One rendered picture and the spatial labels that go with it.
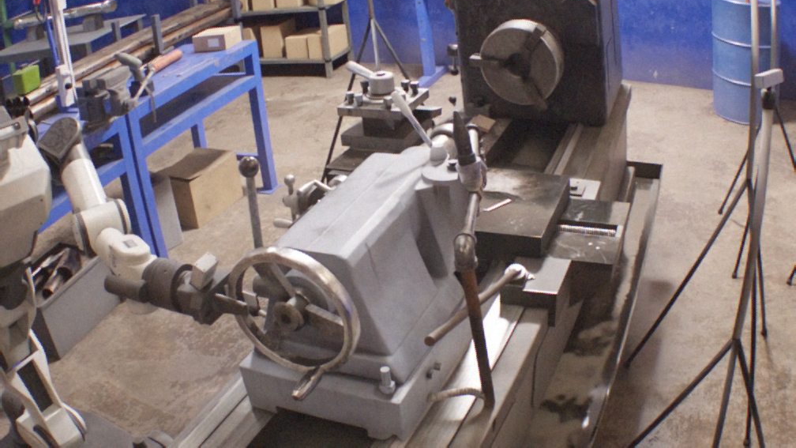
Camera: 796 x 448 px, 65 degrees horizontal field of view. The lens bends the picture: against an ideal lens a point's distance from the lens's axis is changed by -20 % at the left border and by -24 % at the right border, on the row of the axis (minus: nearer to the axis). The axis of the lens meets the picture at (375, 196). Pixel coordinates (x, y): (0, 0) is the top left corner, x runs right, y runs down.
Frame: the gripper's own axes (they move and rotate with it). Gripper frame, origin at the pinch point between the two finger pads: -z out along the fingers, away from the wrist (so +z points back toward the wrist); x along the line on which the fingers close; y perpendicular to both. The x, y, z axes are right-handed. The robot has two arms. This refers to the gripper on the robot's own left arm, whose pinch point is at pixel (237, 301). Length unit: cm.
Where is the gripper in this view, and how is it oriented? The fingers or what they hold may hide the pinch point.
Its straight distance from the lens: 122.1
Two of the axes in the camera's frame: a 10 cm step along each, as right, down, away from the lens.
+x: -4.2, 4.3, -8.0
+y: -1.1, -9.0, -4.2
